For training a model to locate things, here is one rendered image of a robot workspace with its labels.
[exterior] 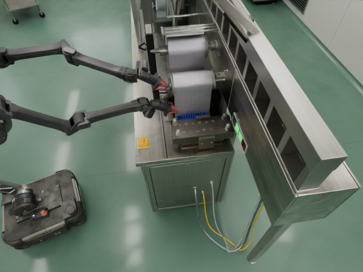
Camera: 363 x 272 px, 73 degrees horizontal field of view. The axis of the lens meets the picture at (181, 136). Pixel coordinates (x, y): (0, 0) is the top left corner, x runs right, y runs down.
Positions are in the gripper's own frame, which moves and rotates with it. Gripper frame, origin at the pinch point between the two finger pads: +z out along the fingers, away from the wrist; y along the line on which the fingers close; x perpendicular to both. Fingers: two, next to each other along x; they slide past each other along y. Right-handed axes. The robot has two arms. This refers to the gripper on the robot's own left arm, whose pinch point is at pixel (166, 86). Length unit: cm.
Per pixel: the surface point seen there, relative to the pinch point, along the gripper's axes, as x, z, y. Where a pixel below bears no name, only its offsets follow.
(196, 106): 3.1, 21.9, 8.9
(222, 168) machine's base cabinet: -16, 58, 39
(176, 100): -0.1, 7.3, 7.8
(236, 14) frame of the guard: 61, -12, 17
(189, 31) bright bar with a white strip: 27.8, 1.4, -24.8
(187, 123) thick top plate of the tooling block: -7.2, 20.3, 17.2
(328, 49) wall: 78, 297, -170
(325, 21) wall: 97, 282, -206
